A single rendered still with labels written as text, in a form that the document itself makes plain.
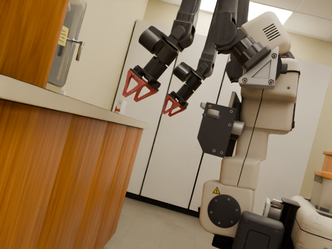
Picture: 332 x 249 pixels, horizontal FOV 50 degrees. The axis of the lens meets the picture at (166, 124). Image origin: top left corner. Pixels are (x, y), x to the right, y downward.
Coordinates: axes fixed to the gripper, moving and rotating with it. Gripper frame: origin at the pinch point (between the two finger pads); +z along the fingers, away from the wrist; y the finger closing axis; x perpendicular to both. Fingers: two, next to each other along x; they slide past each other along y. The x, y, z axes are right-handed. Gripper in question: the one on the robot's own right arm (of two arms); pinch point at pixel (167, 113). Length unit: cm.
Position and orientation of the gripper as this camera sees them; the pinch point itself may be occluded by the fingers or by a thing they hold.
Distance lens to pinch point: 153.4
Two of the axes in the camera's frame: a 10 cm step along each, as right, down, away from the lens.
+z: -6.5, 7.5, 1.1
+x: 7.1, 6.5, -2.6
